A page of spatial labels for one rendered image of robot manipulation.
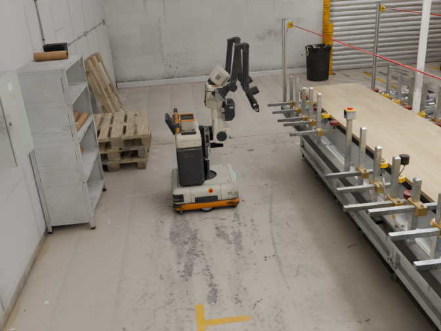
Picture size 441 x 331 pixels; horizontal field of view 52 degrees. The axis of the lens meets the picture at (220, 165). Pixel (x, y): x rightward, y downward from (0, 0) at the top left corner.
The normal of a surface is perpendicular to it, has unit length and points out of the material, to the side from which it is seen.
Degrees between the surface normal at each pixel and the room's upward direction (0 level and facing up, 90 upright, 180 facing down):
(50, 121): 90
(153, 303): 0
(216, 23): 90
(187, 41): 90
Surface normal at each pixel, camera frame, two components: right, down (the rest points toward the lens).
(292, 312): -0.06, -0.92
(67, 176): 0.11, 0.38
